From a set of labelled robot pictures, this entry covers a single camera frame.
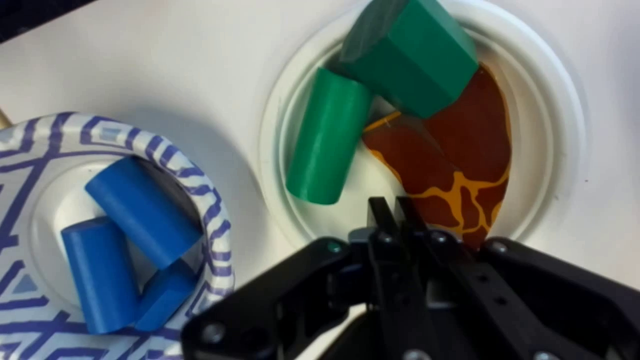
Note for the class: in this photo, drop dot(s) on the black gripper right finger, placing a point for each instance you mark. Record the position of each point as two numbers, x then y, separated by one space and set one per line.
521 293

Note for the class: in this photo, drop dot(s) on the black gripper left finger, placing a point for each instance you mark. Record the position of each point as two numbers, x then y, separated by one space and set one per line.
301 301

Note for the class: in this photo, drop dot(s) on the shallow white bowl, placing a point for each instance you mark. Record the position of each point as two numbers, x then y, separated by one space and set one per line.
281 133

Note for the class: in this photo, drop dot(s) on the blue patterned paper bowl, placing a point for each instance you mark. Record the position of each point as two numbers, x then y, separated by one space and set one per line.
26 186

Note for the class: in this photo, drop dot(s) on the small blue block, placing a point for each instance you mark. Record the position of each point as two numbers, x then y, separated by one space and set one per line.
167 296

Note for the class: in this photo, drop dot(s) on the brown giraffe pattern block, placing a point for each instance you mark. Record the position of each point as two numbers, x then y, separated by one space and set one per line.
467 152

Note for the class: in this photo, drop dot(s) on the green cylinder block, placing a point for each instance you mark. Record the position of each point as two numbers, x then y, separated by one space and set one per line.
327 140

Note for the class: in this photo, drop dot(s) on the blue cylinder block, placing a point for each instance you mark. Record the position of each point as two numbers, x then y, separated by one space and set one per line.
143 206
101 280

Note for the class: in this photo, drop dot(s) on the green prism block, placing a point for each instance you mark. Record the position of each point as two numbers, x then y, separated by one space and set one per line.
412 52

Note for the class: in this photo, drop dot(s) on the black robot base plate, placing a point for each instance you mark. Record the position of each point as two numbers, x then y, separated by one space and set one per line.
33 12

